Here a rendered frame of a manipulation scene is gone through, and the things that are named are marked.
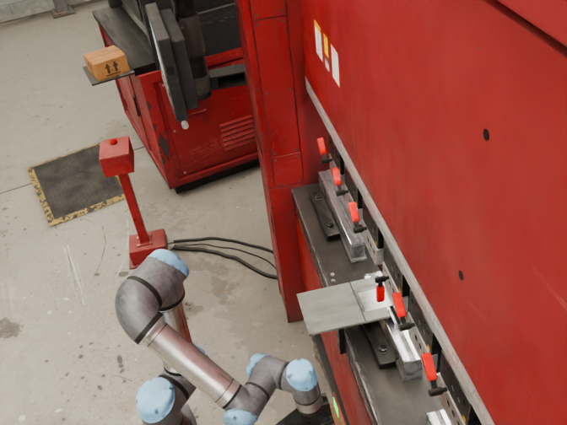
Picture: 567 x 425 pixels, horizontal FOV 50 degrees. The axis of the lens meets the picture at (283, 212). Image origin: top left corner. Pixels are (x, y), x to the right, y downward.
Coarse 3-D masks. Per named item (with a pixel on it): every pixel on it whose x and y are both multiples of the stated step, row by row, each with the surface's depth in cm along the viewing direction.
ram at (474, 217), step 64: (320, 0) 185; (384, 0) 127; (448, 0) 96; (320, 64) 205; (384, 64) 136; (448, 64) 101; (512, 64) 81; (384, 128) 146; (448, 128) 107; (512, 128) 84; (384, 192) 158; (448, 192) 113; (512, 192) 88; (448, 256) 120; (512, 256) 92; (448, 320) 128; (512, 320) 97; (512, 384) 102
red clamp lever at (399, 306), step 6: (396, 294) 154; (396, 300) 154; (396, 306) 154; (402, 306) 154; (396, 312) 155; (402, 312) 153; (402, 318) 153; (402, 324) 153; (408, 324) 153; (414, 324) 153; (402, 330) 153
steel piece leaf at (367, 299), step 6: (360, 294) 198; (366, 294) 197; (372, 294) 197; (360, 300) 193; (366, 300) 195; (372, 300) 195; (384, 300) 195; (390, 300) 194; (366, 306) 193; (372, 306) 193; (378, 306) 193; (384, 306) 193
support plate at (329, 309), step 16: (320, 288) 202; (336, 288) 201; (368, 288) 200; (304, 304) 197; (320, 304) 196; (336, 304) 196; (352, 304) 195; (320, 320) 191; (336, 320) 190; (352, 320) 190; (368, 320) 189
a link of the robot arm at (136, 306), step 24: (120, 288) 153; (144, 288) 152; (120, 312) 150; (144, 312) 149; (144, 336) 148; (168, 336) 150; (168, 360) 150; (192, 360) 150; (192, 384) 152; (216, 384) 150; (240, 408) 150
